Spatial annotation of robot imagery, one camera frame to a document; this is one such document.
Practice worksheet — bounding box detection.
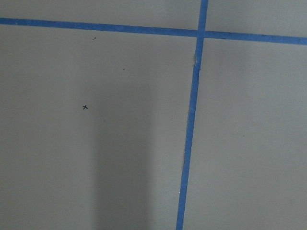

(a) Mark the blue tape line crosswise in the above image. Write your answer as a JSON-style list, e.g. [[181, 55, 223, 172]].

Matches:
[[0, 18, 307, 46]]

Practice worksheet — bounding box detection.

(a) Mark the blue tape line lengthwise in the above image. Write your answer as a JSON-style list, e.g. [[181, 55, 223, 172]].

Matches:
[[176, 0, 209, 230]]

